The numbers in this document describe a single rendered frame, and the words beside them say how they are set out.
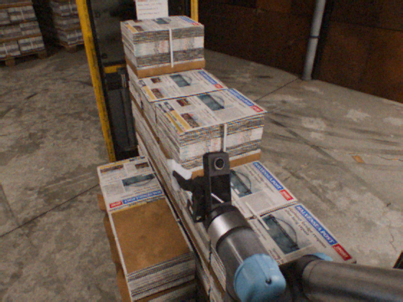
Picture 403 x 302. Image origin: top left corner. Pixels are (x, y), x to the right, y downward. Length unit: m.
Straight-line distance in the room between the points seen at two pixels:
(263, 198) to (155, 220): 0.51
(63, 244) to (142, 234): 0.98
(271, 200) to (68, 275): 1.37
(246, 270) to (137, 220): 1.02
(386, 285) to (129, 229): 1.15
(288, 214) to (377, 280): 0.75
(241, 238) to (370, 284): 0.19
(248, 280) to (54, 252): 1.90
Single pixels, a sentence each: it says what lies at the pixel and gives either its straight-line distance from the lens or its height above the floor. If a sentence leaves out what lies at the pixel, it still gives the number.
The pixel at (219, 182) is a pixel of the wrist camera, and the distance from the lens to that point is 0.58.
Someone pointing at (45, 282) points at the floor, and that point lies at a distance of 2.17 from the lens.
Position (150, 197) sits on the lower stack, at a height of 0.60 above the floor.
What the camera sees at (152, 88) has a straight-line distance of 1.53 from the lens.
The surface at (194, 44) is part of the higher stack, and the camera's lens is 1.72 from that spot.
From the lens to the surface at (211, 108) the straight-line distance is 1.32.
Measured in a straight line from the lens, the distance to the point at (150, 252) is 1.35.
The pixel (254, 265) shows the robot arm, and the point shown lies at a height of 1.25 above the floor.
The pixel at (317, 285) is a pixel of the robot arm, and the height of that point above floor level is 1.20.
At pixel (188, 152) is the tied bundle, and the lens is 1.20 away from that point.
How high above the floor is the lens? 1.65
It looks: 34 degrees down
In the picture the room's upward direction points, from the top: straight up
